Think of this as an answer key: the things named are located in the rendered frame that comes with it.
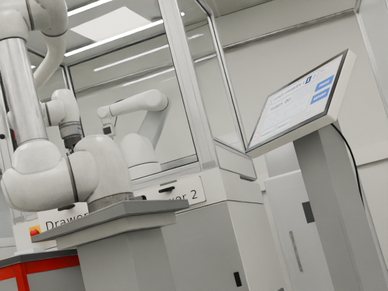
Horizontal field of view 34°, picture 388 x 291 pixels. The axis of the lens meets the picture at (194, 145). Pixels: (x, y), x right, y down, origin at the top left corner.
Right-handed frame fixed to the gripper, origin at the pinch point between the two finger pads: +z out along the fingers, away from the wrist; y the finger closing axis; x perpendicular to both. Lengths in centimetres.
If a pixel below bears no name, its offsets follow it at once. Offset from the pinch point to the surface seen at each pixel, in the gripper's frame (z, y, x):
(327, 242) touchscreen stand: 47, 10, -89
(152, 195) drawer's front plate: 9.5, 21.3, -21.2
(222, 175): 9, 25, -53
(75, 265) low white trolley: 30.8, 5.5, 13.4
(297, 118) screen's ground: 0, -3, -92
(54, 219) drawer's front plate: 11.8, -10.8, 9.9
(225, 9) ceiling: -181, 332, -31
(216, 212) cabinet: 24, 23, -47
